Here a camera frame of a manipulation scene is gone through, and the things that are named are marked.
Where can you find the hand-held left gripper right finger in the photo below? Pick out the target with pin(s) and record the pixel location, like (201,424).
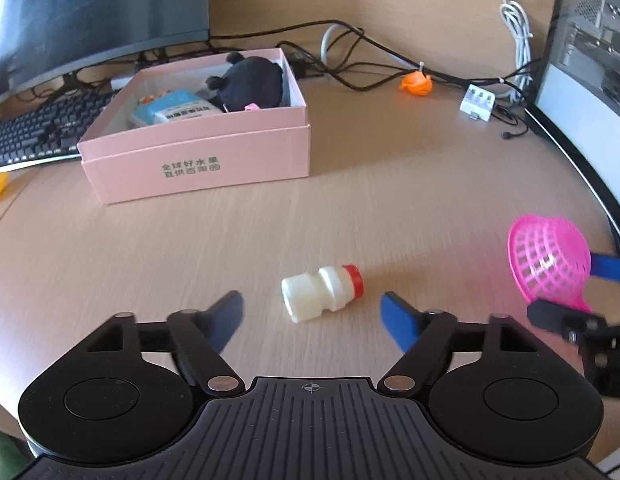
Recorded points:
(397,317)

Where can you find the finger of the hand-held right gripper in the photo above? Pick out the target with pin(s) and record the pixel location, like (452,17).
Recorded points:
(549,315)
(609,266)

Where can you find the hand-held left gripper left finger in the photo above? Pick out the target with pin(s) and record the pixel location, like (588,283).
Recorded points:
(227,317)

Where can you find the pink plastic strainer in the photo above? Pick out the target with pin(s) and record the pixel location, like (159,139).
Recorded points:
(544,260)

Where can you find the white bottle with red cap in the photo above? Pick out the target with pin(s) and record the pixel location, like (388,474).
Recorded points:
(315,292)

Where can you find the pink cardboard box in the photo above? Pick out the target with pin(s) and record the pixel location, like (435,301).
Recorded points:
(265,152)

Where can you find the blue tissue packet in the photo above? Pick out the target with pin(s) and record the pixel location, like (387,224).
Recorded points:
(170,110)

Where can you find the black plush toy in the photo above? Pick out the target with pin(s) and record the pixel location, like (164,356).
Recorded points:
(250,82)

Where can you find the wooden desktop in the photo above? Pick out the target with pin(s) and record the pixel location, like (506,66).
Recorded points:
(389,185)

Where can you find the lit curved monitor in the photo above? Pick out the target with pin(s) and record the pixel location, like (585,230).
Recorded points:
(579,100)

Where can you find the white plug adapter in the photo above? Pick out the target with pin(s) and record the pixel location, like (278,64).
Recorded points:
(477,102)

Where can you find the orange plastic toy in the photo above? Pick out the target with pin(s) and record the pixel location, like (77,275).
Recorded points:
(416,84)

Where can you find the black keyboard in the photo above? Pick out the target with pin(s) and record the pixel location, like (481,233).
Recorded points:
(35,130)

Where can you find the dark curved monitor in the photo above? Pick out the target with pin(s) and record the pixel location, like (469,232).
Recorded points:
(90,10)

